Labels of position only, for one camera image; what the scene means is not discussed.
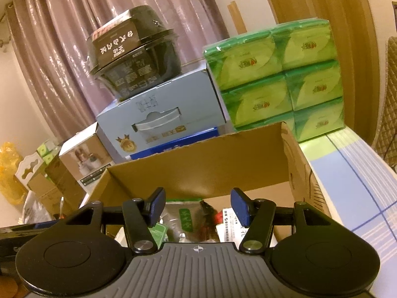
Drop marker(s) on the black instant noodle bowl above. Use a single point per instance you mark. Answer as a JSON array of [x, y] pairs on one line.
[[136, 52]]

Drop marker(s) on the white die-cut cardboard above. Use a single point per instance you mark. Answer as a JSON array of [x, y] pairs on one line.
[[28, 167]]

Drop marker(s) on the silver foil bag green leaf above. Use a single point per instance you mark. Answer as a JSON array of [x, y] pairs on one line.
[[183, 217]]

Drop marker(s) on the pink-brown curtain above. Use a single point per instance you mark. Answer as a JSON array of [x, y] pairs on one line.
[[93, 12]]

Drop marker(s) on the large white tablet box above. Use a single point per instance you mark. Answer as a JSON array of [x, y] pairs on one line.
[[229, 226]]

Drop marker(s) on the quilted cover chair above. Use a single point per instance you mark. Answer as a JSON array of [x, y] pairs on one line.
[[387, 99]]

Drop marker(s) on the green tissue packs in box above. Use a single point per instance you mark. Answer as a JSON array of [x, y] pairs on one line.
[[46, 152]]

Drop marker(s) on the silver foil sack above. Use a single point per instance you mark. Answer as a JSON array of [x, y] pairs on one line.
[[35, 208]]

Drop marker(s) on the small white picture box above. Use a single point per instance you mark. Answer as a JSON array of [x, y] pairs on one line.
[[83, 158]]

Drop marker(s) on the yellow plastic bag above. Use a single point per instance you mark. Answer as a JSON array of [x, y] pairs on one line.
[[9, 167]]

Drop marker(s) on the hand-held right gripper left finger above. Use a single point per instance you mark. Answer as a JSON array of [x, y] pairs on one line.
[[156, 206]]

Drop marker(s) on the stack of green tissue packs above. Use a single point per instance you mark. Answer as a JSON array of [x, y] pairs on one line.
[[273, 77]]

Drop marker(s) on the wooden stick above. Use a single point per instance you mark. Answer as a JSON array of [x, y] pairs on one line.
[[237, 17]]

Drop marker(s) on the light blue carton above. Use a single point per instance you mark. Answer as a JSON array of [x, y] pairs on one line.
[[173, 99]]

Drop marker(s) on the green medicine box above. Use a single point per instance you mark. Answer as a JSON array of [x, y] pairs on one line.
[[159, 234]]

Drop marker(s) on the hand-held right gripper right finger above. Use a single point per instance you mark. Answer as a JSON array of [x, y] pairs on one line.
[[240, 206]]

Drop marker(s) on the red snack packet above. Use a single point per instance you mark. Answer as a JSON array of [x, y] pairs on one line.
[[208, 223]]

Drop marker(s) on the small brown cardboard box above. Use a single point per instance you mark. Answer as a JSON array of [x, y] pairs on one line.
[[43, 195]]

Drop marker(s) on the tall brown cardboard box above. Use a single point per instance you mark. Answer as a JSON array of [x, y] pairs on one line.
[[66, 183]]

